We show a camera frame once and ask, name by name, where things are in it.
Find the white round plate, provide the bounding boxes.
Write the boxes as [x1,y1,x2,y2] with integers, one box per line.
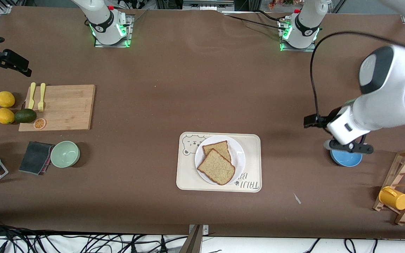
[194,135,246,186]

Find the brown bread slice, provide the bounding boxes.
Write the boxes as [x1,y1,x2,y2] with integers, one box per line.
[197,149,236,186]
[202,141,232,163]

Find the blue bowl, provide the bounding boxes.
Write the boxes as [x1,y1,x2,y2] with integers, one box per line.
[330,148,363,167]

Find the yellow plastic knife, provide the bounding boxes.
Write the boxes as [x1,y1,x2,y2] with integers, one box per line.
[28,82,37,110]

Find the yellow lemon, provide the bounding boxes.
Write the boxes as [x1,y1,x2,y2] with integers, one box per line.
[0,91,16,108]
[0,108,15,125]

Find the yellow plastic fork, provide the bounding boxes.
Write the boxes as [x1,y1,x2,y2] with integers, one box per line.
[38,83,46,112]

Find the wooden mug rack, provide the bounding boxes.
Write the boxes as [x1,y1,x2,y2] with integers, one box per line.
[373,149,405,226]

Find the green avocado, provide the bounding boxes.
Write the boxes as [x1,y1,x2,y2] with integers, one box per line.
[14,109,37,124]

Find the yellow mug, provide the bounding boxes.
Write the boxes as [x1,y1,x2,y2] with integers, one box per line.
[379,186,405,210]

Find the wooden cutting board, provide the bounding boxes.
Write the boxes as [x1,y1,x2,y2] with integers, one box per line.
[18,84,96,132]

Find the cream tray with bear print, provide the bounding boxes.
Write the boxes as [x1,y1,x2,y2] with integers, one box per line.
[176,132,262,193]

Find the dark grey cloth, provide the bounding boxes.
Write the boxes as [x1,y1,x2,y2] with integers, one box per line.
[19,141,54,175]

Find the pale green bowl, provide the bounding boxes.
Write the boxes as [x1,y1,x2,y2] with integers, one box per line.
[50,141,81,168]

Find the pink cloth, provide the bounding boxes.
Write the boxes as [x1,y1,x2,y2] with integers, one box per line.
[43,148,53,175]

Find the clear box of snacks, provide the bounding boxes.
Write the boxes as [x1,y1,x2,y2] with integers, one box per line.
[268,0,295,9]

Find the black left camera cable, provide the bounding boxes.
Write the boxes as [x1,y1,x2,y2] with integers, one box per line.
[310,31,405,122]

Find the black arm base cable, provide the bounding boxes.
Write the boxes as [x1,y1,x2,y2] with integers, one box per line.
[222,11,287,31]

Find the grey metal post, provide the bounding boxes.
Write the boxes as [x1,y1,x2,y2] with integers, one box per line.
[179,224,209,253]

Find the tangled black cables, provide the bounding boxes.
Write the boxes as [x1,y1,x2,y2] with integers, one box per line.
[0,218,189,253]

